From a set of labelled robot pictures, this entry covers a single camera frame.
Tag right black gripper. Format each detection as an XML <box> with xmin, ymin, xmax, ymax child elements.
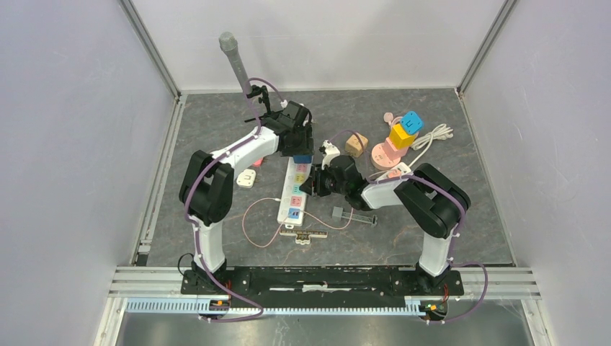
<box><xmin>300</xmin><ymin>164</ymin><xmax>348</xmax><ymax>198</ymax></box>

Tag tan cube adapter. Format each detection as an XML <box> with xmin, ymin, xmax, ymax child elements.
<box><xmin>344</xmin><ymin>133</ymin><xmax>368</xmax><ymax>158</ymax></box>

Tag pink round socket tower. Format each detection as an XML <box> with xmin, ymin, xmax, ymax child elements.
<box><xmin>370</xmin><ymin>137</ymin><xmax>409</xmax><ymax>171</ymax></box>

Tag long white power strip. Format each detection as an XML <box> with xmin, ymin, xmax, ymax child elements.
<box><xmin>277</xmin><ymin>157</ymin><xmax>311</xmax><ymax>229</ymax></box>

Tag yellow cube adapter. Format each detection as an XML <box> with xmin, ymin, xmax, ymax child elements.
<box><xmin>388</xmin><ymin>123</ymin><xmax>419</xmax><ymax>149</ymax></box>

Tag white plug adapter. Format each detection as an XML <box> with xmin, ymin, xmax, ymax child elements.
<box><xmin>236</xmin><ymin>169</ymin><xmax>257</xmax><ymax>188</ymax></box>

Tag light blue cube adapter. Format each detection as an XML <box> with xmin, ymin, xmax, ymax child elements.
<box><xmin>399</xmin><ymin>111</ymin><xmax>424</xmax><ymax>136</ymax></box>

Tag dark blue cube adapter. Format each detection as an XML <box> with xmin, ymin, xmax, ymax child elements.
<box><xmin>293</xmin><ymin>155</ymin><xmax>313</xmax><ymax>164</ymax></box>

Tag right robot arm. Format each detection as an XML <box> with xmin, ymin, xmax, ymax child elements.
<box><xmin>300</xmin><ymin>155</ymin><xmax>471</xmax><ymax>294</ymax></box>

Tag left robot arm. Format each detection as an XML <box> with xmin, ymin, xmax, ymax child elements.
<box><xmin>179</xmin><ymin>101</ymin><xmax>313</xmax><ymax>294</ymax></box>

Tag pink plug on small strip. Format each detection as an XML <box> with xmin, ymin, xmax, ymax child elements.
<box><xmin>385</xmin><ymin>170</ymin><xmax>402</xmax><ymax>179</ymax></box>

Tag grey clamp tool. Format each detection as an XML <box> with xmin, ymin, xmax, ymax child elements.
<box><xmin>331</xmin><ymin>207</ymin><xmax>378</xmax><ymax>227</ymax></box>

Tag black microphone tripod stand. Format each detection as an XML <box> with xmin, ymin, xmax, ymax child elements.
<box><xmin>244</xmin><ymin>84</ymin><xmax>278</xmax><ymax>126</ymax></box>

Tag small white USB power strip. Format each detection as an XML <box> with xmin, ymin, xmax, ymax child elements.
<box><xmin>376</xmin><ymin>162</ymin><xmax>411</xmax><ymax>181</ymax></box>

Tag grey microphone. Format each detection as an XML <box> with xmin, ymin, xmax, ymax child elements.
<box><xmin>218</xmin><ymin>32</ymin><xmax>252</xmax><ymax>94</ymax></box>

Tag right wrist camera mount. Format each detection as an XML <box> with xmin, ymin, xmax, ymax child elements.
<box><xmin>319</xmin><ymin>140</ymin><xmax>341</xmax><ymax>169</ymax></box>

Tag pink USB cable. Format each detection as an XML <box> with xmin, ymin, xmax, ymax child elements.
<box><xmin>241</xmin><ymin>198</ymin><xmax>354</xmax><ymax>249</ymax></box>

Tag white coiled power cord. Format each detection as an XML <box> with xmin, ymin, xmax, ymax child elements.
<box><xmin>403</xmin><ymin>123</ymin><xmax>453</xmax><ymax>169</ymax></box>

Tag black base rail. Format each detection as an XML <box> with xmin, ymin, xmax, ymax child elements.
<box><xmin>181</xmin><ymin>265</ymin><xmax>465</xmax><ymax>311</ymax></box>

